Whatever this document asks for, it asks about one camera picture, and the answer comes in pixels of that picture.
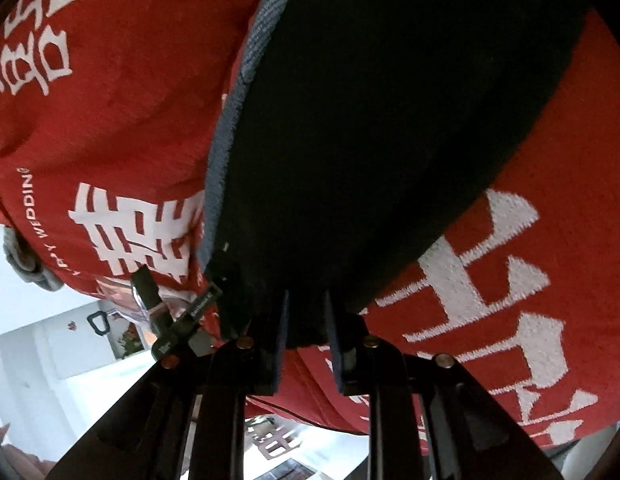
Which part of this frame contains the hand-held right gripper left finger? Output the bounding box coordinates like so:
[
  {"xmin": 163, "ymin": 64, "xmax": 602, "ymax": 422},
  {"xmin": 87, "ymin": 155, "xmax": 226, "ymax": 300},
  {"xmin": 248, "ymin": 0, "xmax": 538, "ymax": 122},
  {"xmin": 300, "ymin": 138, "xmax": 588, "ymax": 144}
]
[{"xmin": 49, "ymin": 289, "xmax": 292, "ymax": 480}]

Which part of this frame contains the black and grey sock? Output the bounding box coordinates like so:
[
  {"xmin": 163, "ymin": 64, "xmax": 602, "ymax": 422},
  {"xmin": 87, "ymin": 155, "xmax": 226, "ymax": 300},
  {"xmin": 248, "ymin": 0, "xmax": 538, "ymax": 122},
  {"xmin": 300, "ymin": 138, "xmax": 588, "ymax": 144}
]
[{"xmin": 196, "ymin": 0, "xmax": 592, "ymax": 352}]

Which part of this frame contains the black handle loop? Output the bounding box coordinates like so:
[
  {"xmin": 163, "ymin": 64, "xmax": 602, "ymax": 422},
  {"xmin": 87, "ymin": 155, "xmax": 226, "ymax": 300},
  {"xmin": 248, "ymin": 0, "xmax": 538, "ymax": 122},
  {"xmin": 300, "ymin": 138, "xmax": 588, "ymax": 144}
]
[{"xmin": 88, "ymin": 311, "xmax": 111, "ymax": 337}]

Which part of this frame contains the grey cloth bundle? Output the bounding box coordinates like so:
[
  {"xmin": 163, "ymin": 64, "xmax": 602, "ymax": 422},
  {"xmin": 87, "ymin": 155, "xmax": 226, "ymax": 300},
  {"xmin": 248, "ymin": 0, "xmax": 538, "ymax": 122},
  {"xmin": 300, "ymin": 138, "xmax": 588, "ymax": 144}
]
[{"xmin": 2, "ymin": 225, "xmax": 64, "ymax": 292}]

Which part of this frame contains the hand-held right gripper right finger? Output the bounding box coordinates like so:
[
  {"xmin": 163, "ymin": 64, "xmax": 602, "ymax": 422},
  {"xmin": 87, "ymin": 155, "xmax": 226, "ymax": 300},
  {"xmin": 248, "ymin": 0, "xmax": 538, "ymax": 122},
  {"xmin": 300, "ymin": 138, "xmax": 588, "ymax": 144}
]
[{"xmin": 323, "ymin": 289, "xmax": 566, "ymax": 480}]

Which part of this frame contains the red printed blanket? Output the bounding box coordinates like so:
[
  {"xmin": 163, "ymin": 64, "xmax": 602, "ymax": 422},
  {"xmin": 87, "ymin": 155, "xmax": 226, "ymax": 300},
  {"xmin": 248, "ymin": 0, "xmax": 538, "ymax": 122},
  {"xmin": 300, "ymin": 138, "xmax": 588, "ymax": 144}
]
[{"xmin": 0, "ymin": 0, "xmax": 620, "ymax": 453}]

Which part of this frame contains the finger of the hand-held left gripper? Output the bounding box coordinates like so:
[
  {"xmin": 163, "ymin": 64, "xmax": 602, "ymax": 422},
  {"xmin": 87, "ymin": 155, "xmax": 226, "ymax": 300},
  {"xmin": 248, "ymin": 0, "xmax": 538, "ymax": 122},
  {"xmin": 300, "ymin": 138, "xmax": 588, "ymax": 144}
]
[{"xmin": 176, "ymin": 283, "xmax": 224, "ymax": 335}]

